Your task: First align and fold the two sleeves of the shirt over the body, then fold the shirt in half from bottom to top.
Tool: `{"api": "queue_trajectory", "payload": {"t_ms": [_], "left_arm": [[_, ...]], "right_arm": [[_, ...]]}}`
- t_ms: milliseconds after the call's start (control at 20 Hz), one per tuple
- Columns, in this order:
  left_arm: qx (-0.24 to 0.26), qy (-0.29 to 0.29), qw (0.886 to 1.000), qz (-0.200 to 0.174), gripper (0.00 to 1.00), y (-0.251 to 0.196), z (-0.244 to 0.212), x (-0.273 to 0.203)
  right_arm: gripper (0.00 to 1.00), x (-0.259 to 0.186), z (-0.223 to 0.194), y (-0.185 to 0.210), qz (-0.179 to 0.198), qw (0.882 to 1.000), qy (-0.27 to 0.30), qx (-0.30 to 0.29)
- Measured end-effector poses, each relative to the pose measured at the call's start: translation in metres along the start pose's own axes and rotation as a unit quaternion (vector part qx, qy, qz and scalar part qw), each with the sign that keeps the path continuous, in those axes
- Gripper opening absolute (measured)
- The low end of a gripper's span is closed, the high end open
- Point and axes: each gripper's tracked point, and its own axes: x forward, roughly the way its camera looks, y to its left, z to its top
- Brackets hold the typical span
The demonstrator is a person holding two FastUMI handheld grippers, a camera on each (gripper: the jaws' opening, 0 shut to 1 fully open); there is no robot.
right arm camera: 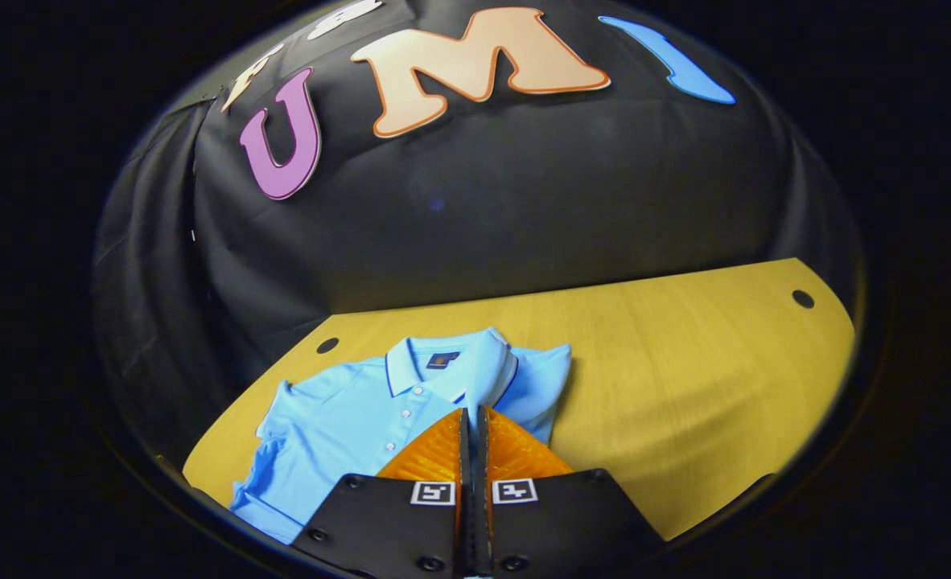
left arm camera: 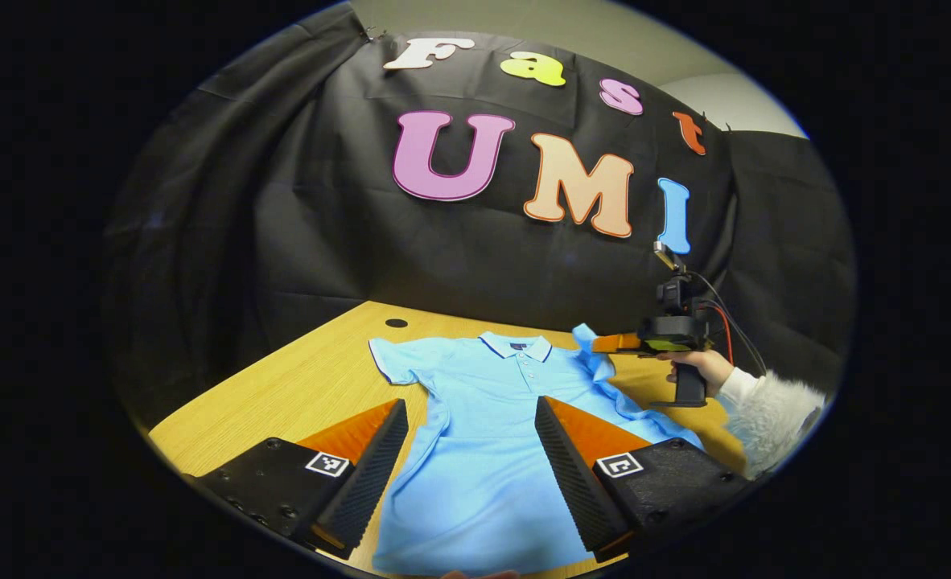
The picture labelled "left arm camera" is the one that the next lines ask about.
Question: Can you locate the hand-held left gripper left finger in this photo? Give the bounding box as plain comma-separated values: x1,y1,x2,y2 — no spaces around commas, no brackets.
190,398,410,560

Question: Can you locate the light blue T-shirt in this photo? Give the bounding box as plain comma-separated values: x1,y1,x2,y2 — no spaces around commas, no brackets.
368,323,706,576

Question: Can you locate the black backdrop cloth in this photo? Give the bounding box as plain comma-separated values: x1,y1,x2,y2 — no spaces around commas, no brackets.
105,4,858,427

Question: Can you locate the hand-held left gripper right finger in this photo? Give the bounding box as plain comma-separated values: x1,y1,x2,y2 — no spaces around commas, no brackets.
534,396,754,564

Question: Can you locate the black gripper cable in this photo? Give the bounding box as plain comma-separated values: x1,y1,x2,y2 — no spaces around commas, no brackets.
689,272,768,377

